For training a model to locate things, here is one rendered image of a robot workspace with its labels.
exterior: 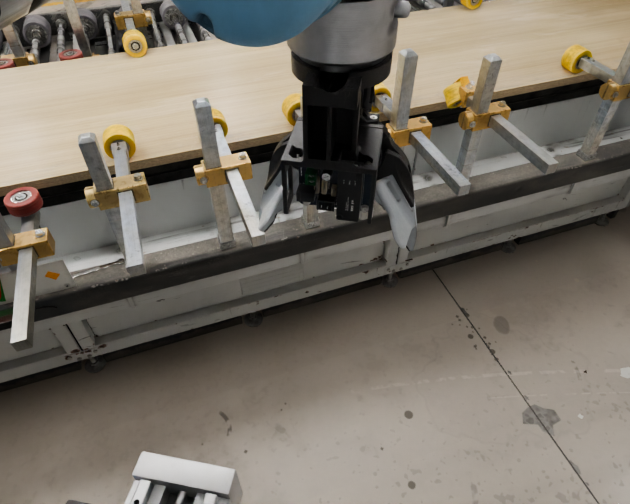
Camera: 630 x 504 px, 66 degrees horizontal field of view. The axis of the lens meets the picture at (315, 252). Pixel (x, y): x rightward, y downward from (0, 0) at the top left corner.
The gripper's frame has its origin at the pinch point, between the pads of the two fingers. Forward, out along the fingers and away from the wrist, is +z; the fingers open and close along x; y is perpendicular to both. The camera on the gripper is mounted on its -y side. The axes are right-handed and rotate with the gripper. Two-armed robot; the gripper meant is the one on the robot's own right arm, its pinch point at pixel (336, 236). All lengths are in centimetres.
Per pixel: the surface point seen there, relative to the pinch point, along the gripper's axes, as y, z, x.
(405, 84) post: -79, 22, 6
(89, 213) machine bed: -55, 57, -78
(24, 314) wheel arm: -13, 46, -65
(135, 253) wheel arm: -25, 36, -44
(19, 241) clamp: -31, 45, -78
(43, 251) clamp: -32, 48, -74
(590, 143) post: -117, 55, 69
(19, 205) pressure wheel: -39, 41, -82
